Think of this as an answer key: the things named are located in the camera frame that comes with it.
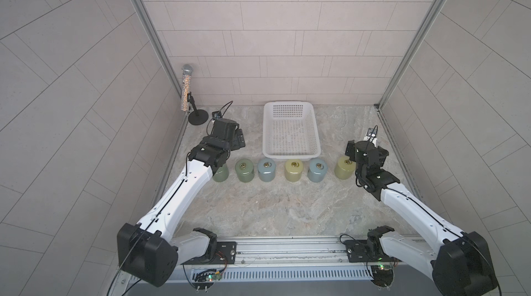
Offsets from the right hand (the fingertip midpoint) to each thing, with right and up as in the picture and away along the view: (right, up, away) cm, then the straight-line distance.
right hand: (361, 141), depth 83 cm
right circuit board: (+1, -43, -15) cm, 46 cm away
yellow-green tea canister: (-28, -12, +1) cm, 30 cm away
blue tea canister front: (-39, -12, +2) cm, 40 cm away
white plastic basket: (-28, +4, +22) cm, 36 cm away
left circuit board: (-58, -42, -18) cm, 74 cm away
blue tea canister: (-18, -12, +1) cm, 21 cm away
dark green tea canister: (-48, -11, -1) cm, 49 cm away
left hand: (-52, +3, -3) cm, 52 cm away
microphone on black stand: (-77, +11, +26) cm, 82 cm away
